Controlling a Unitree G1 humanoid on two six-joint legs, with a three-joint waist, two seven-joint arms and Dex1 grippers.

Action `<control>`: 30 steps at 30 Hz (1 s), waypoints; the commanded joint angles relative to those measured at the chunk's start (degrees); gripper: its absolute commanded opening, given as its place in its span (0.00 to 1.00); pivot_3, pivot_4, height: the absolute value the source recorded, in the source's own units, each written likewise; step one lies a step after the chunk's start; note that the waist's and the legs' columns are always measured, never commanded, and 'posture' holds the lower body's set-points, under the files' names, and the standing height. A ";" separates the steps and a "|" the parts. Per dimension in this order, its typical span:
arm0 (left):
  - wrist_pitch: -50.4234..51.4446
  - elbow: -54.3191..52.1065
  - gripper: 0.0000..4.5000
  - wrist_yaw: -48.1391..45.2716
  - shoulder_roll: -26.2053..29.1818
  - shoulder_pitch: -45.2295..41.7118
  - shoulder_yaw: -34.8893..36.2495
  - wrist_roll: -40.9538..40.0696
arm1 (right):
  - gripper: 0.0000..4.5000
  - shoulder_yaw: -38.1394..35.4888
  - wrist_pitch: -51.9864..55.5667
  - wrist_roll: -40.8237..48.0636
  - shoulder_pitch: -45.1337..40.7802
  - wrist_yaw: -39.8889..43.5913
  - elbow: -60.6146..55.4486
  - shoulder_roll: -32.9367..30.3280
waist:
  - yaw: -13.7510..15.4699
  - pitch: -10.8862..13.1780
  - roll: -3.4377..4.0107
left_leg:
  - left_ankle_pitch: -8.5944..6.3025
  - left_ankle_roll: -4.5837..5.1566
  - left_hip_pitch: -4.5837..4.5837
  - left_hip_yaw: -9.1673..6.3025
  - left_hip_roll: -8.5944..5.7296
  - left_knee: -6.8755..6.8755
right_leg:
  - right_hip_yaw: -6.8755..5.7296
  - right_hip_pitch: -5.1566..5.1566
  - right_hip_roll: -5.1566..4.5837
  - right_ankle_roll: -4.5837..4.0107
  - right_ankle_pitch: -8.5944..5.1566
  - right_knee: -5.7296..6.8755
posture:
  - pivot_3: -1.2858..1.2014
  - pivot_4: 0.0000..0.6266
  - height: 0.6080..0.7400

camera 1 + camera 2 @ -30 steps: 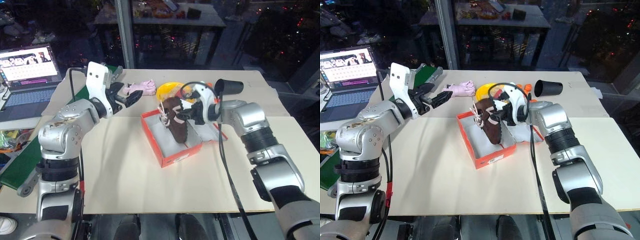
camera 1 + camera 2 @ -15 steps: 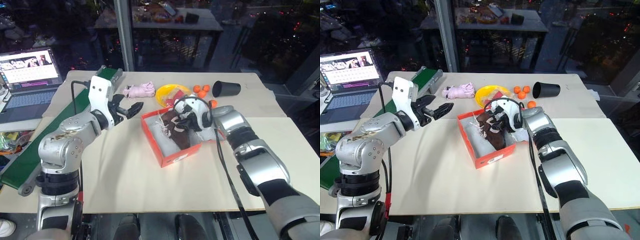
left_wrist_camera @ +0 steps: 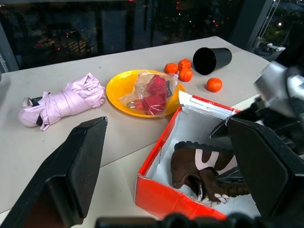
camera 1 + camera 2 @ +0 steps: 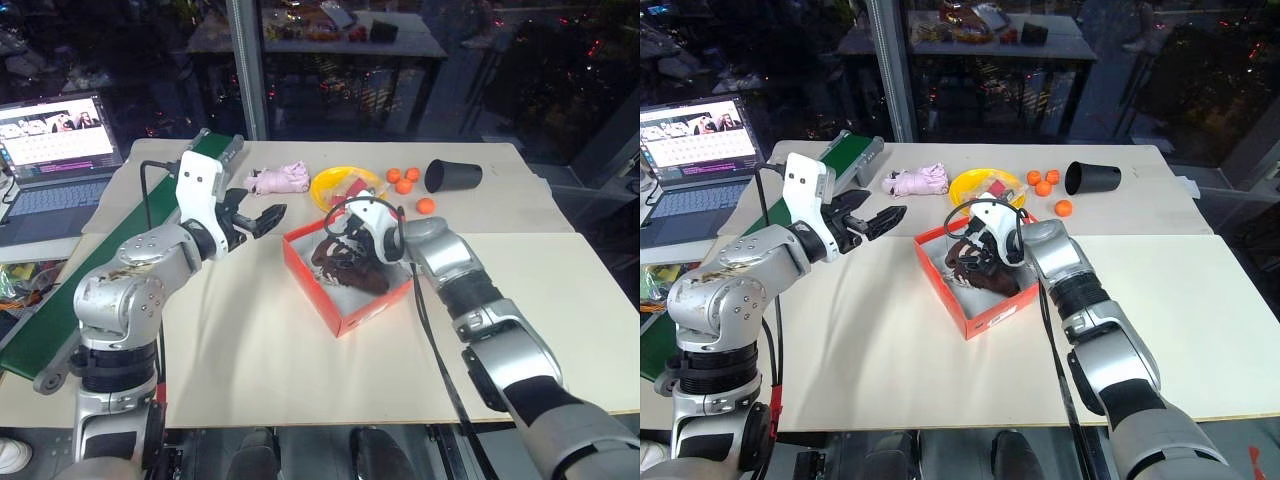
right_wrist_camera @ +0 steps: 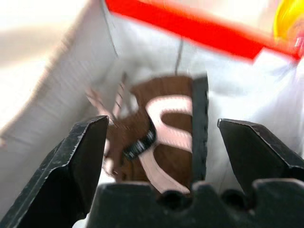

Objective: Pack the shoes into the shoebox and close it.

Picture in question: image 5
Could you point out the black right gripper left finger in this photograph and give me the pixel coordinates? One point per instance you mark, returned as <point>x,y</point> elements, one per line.
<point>59,166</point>

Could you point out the white cardboard shoebox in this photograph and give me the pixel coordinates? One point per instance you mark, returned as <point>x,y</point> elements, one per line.
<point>71,83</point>

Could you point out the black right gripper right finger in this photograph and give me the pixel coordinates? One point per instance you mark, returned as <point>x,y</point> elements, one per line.
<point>259,152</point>

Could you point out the yellow round object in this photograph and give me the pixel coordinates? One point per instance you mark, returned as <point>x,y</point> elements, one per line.
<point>288,20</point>

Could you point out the red shoebox lid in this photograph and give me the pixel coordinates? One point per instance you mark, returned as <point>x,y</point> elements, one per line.
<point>202,26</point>

